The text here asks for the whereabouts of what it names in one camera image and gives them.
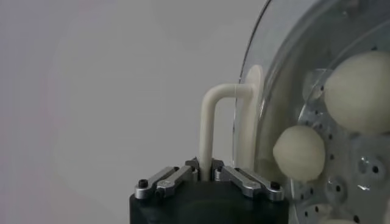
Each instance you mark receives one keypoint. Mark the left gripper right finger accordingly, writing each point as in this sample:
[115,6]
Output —
[243,179]

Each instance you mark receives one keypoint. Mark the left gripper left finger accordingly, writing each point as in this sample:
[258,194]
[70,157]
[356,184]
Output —
[170,179]

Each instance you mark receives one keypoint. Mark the perforated steel steamer basket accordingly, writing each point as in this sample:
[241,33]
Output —
[350,170]

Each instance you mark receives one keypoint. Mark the white steamed baozi bun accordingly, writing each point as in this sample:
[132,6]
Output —
[298,153]
[359,91]

